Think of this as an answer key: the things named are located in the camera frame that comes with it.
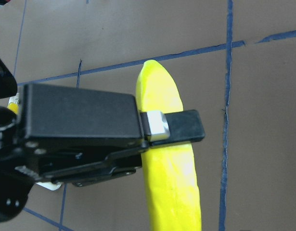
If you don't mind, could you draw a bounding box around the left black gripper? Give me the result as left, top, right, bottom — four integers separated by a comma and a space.
0, 84, 149, 221

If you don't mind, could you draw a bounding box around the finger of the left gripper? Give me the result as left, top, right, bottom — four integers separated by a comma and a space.
140, 110, 206, 146

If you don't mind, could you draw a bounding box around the yellow banana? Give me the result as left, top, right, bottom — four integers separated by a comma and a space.
7, 93, 20, 115
136, 60, 202, 231

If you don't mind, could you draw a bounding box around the light grey bear tray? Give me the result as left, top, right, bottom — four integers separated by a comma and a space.
36, 182, 62, 191

